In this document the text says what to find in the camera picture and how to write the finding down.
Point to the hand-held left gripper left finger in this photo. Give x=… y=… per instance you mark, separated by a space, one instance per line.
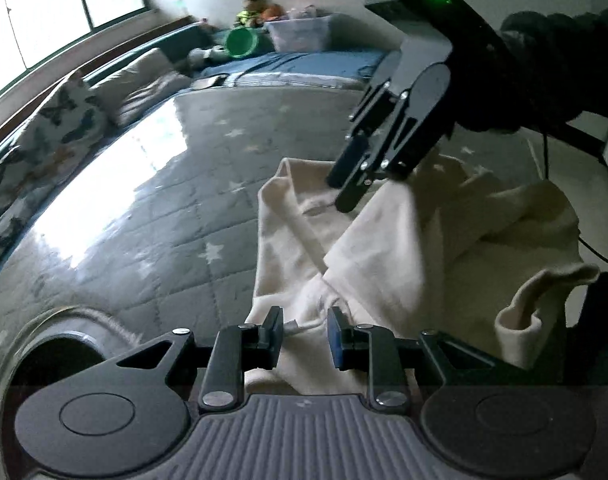
x=272 y=332

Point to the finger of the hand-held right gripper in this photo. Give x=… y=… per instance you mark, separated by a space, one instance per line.
x=414 y=135
x=369 y=110

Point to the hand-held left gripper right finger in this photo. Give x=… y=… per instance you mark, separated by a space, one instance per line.
x=336 y=340

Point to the cream sweatshirt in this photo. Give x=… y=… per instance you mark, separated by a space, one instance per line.
x=434 y=260

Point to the blue mattress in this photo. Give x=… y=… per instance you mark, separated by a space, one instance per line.
x=309 y=65

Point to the clear plastic storage box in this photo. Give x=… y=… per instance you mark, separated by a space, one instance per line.
x=299 y=35

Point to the green plastic bucket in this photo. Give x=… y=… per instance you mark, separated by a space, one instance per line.
x=241 y=42

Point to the orange green plush toy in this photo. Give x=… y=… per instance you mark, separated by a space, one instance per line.
x=259 y=10

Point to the green quilted star tablecloth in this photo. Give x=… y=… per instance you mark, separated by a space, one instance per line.
x=183 y=210

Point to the white grey plush toy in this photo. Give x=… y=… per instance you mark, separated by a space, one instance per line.
x=203 y=55

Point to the teal sofa bench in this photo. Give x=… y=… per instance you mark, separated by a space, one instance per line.
x=193 y=35

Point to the round black induction cooktop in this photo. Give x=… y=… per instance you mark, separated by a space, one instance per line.
x=43 y=365

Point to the beige cushion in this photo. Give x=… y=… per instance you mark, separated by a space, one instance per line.
x=138 y=85

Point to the butterfly print pillow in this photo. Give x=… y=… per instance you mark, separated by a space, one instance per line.
x=13 y=220
x=68 y=115

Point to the green framed window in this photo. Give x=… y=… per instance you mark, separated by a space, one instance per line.
x=43 y=20

